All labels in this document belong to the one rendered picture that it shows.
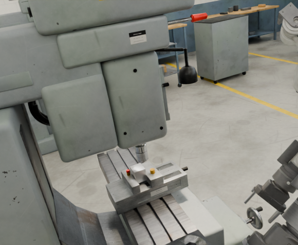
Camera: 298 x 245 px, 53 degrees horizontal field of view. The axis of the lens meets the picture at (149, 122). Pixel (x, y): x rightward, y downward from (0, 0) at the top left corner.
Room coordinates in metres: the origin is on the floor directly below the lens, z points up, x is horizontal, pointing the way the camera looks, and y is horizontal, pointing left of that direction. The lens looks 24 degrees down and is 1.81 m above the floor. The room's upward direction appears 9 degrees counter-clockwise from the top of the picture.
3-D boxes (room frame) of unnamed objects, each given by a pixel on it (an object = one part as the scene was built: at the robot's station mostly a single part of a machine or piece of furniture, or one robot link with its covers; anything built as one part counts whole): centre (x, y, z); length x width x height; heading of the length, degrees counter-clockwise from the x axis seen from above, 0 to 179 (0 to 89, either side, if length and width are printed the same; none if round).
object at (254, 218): (1.16, -0.43, 0.65); 0.16 x 0.12 x 0.12; 107
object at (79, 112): (0.96, 0.23, 1.47); 0.24 x 0.19 x 0.26; 17
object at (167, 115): (1.05, -0.06, 1.45); 0.04 x 0.04 x 0.21; 17
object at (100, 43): (1.00, 0.09, 1.68); 0.34 x 0.24 x 0.10; 107
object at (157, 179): (1.15, 0.03, 1.04); 0.15 x 0.06 x 0.04; 20
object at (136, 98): (1.01, 0.05, 1.47); 0.21 x 0.19 x 0.32; 17
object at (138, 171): (1.13, 0.08, 1.06); 0.06 x 0.05 x 0.06; 20
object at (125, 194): (1.14, 0.05, 1.00); 0.35 x 0.15 x 0.11; 110
